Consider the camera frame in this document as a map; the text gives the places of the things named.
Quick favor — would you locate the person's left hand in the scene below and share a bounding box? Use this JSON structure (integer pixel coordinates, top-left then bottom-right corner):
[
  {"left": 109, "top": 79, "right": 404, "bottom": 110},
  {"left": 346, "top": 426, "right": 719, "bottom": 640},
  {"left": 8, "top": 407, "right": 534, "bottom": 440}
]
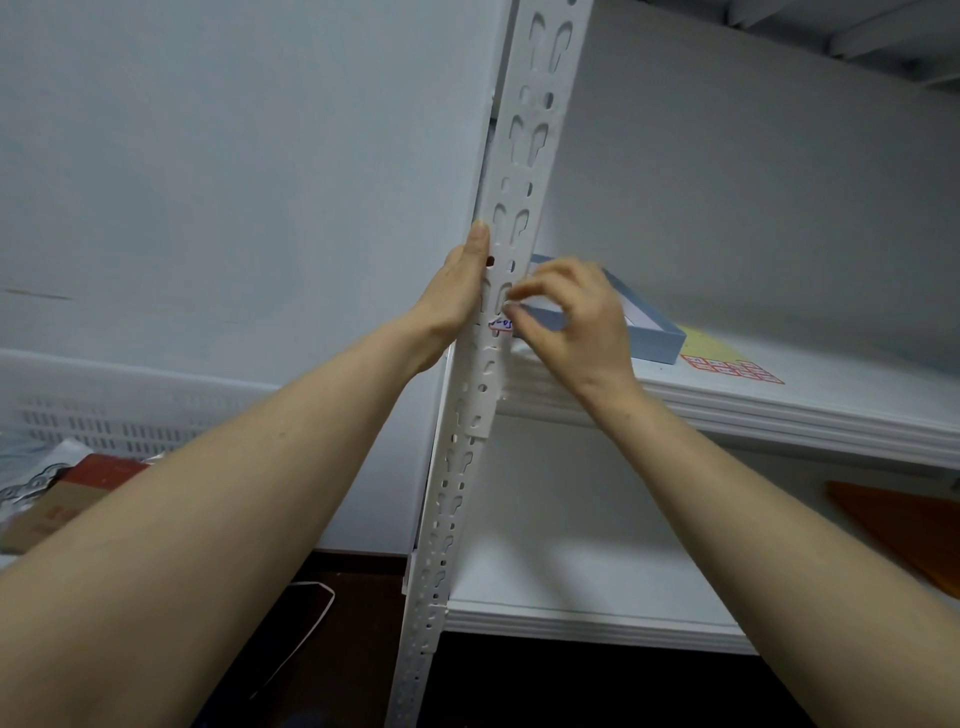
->
[{"left": 401, "top": 221, "right": 492, "bottom": 376}]

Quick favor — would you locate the person's right hand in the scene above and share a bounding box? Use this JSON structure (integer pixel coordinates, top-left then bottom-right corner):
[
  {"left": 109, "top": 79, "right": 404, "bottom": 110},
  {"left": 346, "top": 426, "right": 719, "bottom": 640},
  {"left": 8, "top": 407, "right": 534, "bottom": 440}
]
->
[{"left": 502, "top": 257, "right": 648, "bottom": 412}]

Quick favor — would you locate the white perforated shelf post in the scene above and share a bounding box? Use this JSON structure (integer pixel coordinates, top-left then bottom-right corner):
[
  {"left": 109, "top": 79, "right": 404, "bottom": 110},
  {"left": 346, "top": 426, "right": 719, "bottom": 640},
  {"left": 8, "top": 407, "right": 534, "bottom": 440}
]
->
[{"left": 384, "top": 0, "right": 595, "bottom": 728}]

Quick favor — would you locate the person's right forearm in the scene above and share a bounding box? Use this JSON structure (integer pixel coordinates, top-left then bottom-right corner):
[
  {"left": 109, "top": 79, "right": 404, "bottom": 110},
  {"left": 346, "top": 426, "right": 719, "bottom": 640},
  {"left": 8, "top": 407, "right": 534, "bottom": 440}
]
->
[{"left": 585, "top": 375, "right": 960, "bottom": 728}]

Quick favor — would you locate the person's left forearm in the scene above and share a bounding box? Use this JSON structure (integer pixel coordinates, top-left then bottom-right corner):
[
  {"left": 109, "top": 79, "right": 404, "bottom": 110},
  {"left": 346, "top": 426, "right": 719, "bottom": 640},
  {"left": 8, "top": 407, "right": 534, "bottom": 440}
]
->
[{"left": 0, "top": 318, "right": 451, "bottom": 728}]

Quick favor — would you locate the blue shallow box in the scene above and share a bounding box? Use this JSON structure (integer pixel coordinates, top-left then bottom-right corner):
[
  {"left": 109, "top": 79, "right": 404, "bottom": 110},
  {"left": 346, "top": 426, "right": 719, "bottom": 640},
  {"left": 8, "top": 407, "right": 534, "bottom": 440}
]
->
[{"left": 525, "top": 253, "right": 688, "bottom": 366}]

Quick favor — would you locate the yellow sheet with red stickers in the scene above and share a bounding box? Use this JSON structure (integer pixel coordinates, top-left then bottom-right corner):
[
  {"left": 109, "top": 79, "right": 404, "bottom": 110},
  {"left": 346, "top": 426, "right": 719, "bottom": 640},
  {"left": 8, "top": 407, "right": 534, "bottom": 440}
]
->
[{"left": 678, "top": 325, "right": 786, "bottom": 387}]

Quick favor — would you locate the white metal shelf board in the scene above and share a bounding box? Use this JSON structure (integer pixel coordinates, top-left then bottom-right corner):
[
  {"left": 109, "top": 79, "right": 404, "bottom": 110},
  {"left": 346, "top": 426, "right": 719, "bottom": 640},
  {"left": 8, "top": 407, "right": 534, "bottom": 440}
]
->
[
  {"left": 495, "top": 322, "right": 960, "bottom": 471},
  {"left": 441, "top": 416, "right": 760, "bottom": 657},
  {"left": 675, "top": 0, "right": 960, "bottom": 93}
]

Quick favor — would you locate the white plastic slotted basket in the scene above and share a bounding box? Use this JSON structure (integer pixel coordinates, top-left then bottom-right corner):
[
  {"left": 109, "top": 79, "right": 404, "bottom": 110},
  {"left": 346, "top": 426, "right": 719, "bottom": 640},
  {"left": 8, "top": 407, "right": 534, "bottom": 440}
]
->
[{"left": 0, "top": 348, "right": 285, "bottom": 558}]

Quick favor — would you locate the red box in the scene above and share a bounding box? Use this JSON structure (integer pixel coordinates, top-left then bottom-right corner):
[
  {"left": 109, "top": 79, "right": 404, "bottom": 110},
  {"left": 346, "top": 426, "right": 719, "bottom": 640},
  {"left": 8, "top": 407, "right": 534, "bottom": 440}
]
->
[{"left": 46, "top": 453, "right": 151, "bottom": 498}]

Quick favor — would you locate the orange flat object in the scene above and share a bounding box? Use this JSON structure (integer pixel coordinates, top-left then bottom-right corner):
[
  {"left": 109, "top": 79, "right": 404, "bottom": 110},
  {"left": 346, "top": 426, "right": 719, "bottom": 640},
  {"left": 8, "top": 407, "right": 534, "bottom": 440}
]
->
[{"left": 825, "top": 480, "right": 960, "bottom": 601}]

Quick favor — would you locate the white patterned plastic bag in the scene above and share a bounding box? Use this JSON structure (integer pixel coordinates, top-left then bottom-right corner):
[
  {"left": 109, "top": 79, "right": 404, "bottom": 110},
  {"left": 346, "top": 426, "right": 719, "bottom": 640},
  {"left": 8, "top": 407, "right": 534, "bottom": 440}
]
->
[{"left": 0, "top": 438, "right": 93, "bottom": 520}]

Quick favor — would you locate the brown cardboard box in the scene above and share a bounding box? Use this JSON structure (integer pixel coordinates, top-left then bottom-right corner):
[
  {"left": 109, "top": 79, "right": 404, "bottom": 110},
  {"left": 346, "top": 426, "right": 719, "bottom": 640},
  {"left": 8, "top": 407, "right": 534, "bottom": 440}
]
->
[{"left": 0, "top": 480, "right": 115, "bottom": 556}]

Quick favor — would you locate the white cable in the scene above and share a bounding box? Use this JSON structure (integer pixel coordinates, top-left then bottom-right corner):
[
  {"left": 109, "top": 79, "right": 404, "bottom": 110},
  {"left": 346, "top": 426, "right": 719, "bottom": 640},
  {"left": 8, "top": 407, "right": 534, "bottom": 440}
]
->
[{"left": 246, "top": 580, "right": 337, "bottom": 703}]

